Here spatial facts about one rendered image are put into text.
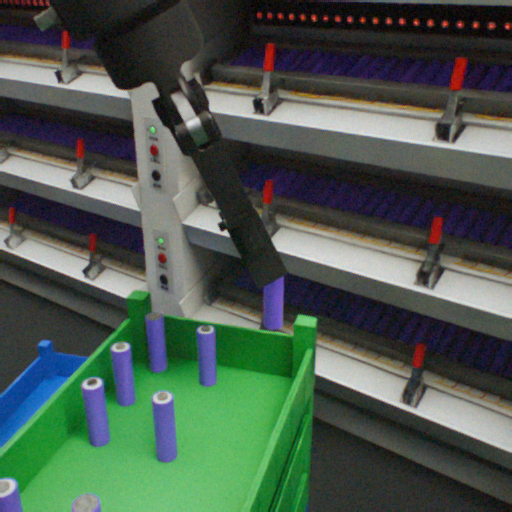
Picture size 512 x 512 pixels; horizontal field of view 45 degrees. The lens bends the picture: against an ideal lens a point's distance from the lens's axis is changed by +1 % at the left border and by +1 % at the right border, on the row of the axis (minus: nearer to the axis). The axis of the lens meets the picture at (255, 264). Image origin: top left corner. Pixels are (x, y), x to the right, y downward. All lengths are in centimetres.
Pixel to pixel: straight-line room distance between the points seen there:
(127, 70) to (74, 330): 100
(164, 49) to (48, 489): 36
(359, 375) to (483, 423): 19
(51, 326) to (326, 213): 72
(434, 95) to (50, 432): 59
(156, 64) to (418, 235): 54
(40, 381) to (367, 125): 77
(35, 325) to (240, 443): 93
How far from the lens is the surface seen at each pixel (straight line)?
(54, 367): 125
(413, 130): 82
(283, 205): 99
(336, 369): 101
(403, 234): 90
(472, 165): 78
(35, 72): 130
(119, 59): 46
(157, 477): 55
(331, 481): 101
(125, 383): 61
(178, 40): 46
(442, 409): 96
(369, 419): 106
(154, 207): 109
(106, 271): 132
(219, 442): 58
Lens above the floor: 71
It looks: 26 degrees down
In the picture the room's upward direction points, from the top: straight up
